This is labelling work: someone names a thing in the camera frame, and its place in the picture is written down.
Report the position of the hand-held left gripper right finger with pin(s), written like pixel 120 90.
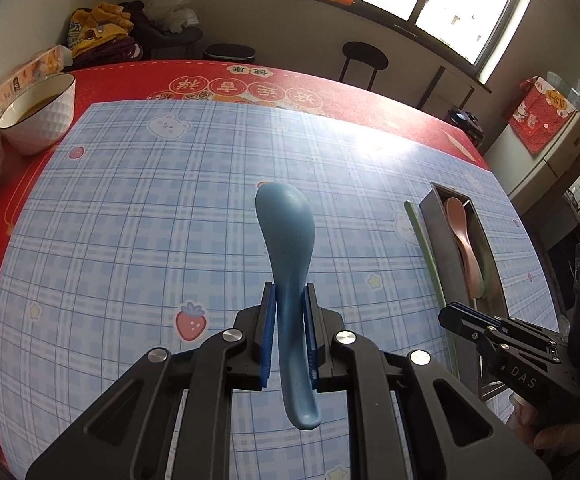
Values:
pixel 312 340

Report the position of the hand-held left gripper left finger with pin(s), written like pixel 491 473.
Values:
pixel 266 340

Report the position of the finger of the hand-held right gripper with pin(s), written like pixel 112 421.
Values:
pixel 500 324
pixel 475 332

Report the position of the light green chopstick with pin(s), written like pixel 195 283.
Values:
pixel 422 245

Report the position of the metal utensil tray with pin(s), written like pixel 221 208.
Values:
pixel 435 225

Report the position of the pink spoon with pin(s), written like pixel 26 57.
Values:
pixel 455 215

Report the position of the blue spoon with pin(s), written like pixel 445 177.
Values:
pixel 285 220

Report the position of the person's right hand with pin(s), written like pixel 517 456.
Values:
pixel 545 440

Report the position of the white refrigerator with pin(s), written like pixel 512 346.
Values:
pixel 560 160

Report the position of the blue plaid table mat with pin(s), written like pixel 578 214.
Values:
pixel 144 210

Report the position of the silver pressure cooker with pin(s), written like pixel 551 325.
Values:
pixel 465 125

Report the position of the red printed cloth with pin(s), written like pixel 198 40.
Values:
pixel 540 115

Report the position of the clear plastic containers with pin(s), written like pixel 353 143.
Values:
pixel 570 90

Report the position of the red printed tablecloth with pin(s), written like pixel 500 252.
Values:
pixel 320 85

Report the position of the black round stool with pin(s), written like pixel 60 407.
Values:
pixel 365 55

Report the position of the grey chair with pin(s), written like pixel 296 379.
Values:
pixel 169 42

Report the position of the white bowl with soup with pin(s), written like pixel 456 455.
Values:
pixel 39 120

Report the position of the dark red cloth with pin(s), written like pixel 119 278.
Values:
pixel 109 52

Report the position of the white plastic bag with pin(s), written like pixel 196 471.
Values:
pixel 169 10

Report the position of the yellow clothing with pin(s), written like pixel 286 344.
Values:
pixel 99 25

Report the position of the tissue pack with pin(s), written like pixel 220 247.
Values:
pixel 34 67

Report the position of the dark folding frame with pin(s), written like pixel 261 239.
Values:
pixel 432 85

